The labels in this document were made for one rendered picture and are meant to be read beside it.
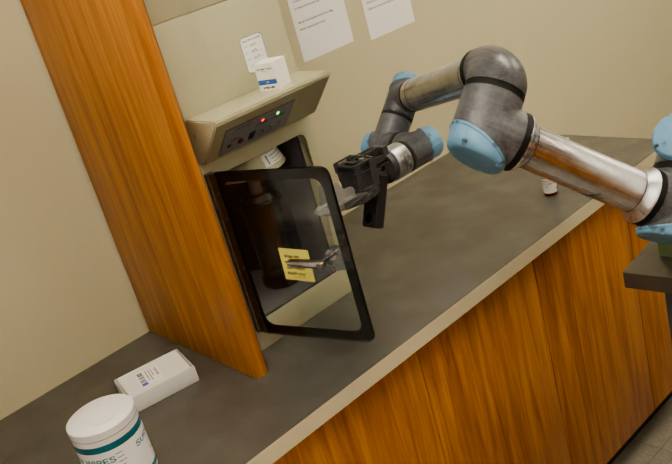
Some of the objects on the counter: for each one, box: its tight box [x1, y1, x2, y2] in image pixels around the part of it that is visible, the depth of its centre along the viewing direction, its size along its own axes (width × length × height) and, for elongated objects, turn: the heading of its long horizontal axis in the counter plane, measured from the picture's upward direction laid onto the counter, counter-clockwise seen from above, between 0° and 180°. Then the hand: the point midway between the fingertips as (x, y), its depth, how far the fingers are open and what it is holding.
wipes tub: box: [66, 394, 158, 464], centre depth 158 cm, size 13×13×15 cm
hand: (322, 214), depth 167 cm, fingers closed
